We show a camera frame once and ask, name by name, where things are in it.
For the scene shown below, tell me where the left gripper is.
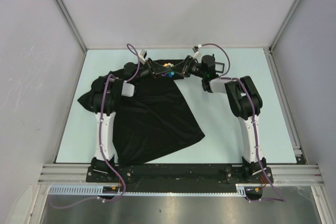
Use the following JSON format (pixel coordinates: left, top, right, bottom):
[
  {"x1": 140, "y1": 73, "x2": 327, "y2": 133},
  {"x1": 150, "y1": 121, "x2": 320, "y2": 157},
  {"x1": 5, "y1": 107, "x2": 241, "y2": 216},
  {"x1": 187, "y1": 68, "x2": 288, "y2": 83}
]
[{"x1": 134, "y1": 58, "x2": 171, "y2": 83}]

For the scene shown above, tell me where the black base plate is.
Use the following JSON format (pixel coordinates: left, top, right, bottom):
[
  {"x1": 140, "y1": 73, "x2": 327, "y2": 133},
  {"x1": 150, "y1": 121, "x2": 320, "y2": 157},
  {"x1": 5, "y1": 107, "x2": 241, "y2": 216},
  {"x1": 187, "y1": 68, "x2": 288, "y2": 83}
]
[{"x1": 86, "y1": 164, "x2": 274, "y2": 184}]

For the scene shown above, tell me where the black t-shirt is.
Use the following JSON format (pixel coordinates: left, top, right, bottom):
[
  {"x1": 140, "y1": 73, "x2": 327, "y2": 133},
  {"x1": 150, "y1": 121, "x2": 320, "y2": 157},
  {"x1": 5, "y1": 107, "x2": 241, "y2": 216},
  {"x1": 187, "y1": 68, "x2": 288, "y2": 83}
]
[{"x1": 78, "y1": 68, "x2": 205, "y2": 165}]

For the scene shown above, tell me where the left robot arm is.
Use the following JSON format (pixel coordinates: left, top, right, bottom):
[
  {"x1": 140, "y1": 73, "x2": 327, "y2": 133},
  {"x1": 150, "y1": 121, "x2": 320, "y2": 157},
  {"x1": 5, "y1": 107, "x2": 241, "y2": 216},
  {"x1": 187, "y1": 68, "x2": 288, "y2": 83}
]
[{"x1": 85, "y1": 58, "x2": 174, "y2": 182}]

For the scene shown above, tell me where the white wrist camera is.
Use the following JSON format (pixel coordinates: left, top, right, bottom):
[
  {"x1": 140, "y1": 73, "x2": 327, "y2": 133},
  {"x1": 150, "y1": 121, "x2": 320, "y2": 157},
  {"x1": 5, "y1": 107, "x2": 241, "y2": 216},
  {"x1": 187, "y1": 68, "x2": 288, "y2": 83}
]
[
  {"x1": 192, "y1": 45, "x2": 202, "y2": 58},
  {"x1": 138, "y1": 49, "x2": 147, "y2": 65}
]

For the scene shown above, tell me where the colourful pom-pom brooch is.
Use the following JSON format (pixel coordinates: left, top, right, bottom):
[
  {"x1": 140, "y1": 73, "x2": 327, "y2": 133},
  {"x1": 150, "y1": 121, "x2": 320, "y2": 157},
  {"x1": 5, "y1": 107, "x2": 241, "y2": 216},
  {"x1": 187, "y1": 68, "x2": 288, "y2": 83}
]
[{"x1": 162, "y1": 62, "x2": 175, "y2": 78}]

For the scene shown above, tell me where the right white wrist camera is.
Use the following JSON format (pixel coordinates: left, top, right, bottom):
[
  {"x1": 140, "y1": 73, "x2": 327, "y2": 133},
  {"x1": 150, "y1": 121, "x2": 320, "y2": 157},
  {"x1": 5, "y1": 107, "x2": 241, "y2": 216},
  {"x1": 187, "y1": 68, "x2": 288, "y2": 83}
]
[{"x1": 192, "y1": 45, "x2": 202, "y2": 58}]

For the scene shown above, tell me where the white slotted cable duct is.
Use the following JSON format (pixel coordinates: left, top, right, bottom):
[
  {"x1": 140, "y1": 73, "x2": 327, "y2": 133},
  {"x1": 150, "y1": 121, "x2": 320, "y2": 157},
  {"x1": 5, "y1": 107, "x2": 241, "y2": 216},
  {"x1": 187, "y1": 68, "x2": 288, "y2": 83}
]
[{"x1": 49, "y1": 185, "x2": 263, "y2": 197}]

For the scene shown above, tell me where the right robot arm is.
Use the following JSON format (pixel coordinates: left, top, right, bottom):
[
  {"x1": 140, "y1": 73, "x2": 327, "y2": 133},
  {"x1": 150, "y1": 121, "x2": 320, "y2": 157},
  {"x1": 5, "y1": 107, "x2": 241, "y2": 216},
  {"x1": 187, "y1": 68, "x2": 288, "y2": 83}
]
[{"x1": 166, "y1": 55, "x2": 267, "y2": 183}]

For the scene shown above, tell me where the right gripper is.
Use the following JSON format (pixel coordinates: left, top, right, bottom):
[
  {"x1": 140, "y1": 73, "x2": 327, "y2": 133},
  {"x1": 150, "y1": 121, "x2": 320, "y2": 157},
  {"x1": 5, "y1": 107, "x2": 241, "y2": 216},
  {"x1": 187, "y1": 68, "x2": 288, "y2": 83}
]
[{"x1": 171, "y1": 56, "x2": 205, "y2": 79}]

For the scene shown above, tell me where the small black stand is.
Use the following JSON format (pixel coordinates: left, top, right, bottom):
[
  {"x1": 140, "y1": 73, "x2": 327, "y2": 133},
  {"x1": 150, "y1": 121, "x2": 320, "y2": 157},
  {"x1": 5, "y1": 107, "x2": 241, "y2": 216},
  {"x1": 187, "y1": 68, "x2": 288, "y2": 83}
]
[{"x1": 215, "y1": 62, "x2": 225, "y2": 74}]

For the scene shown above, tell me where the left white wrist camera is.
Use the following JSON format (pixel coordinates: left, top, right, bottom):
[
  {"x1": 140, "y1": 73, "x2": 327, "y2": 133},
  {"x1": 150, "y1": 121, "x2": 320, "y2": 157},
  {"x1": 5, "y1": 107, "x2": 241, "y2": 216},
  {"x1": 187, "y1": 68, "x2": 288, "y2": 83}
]
[{"x1": 138, "y1": 49, "x2": 147, "y2": 65}]

